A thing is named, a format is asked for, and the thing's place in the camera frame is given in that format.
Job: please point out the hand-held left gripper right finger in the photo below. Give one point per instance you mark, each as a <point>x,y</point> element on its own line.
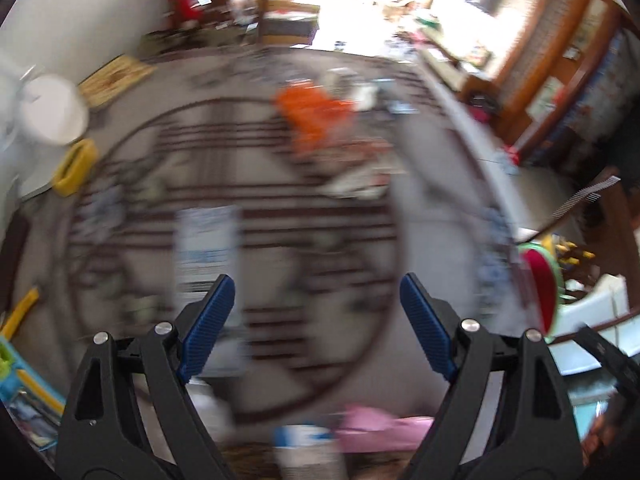
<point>425,320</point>

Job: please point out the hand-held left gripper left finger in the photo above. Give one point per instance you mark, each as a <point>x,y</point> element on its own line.
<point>212,320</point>

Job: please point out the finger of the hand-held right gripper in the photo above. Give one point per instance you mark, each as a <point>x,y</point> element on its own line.
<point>607,355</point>

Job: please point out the orange snack bag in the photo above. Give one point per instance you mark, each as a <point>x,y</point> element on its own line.
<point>315,115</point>

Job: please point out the white paper packet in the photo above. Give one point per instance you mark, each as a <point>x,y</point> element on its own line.
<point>207,240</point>

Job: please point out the watermelon pattern fan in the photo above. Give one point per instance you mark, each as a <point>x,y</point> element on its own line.
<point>542,290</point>

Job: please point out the carved wooden chair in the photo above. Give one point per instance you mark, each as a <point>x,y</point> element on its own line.
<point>614,210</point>

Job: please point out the white and blue packet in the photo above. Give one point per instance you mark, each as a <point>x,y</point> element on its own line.
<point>305,452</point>

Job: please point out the yellow plastic stick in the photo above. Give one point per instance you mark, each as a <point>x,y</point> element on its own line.
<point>21,310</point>

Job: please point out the blue box with yellow strip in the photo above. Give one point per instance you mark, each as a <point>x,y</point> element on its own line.
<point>25,395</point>

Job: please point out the yellow plastic box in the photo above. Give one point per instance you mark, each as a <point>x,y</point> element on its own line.
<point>75,167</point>

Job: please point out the pale grey appliance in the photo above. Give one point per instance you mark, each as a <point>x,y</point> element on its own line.
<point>14,160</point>

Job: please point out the patterned square mat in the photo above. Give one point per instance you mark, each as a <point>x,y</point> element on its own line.
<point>115,79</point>

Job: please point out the wooden wall cabinet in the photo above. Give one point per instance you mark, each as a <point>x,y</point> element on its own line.
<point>565,50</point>

